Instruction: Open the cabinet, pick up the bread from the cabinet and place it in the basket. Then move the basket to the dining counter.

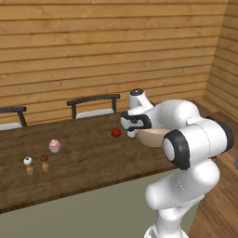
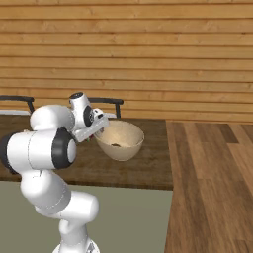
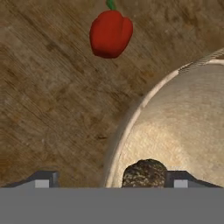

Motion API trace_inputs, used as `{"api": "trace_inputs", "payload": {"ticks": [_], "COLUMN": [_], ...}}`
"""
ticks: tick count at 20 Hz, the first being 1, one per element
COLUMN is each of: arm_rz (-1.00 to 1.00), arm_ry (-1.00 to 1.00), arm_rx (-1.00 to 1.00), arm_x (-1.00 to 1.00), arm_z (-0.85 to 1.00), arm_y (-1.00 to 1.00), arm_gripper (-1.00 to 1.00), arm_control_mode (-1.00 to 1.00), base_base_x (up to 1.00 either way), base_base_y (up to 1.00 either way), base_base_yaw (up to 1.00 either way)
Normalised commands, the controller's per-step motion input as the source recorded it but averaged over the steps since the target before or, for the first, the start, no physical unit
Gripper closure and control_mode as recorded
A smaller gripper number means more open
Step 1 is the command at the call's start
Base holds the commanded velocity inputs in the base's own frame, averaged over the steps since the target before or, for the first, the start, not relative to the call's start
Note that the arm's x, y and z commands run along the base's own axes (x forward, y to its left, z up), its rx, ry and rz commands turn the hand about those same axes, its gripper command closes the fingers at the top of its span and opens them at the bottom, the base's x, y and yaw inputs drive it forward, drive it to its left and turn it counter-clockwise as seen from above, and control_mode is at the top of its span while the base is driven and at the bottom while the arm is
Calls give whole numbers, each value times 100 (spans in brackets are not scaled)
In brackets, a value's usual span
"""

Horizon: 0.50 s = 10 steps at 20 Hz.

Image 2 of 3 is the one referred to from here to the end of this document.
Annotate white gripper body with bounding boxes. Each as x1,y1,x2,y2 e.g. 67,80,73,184
74,115,110,143

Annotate beige bowl-shaped basket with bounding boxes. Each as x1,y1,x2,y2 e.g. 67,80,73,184
93,120,145,162

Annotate black chair with white seat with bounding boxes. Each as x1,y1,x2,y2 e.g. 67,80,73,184
87,97,125,120
0,95,36,117

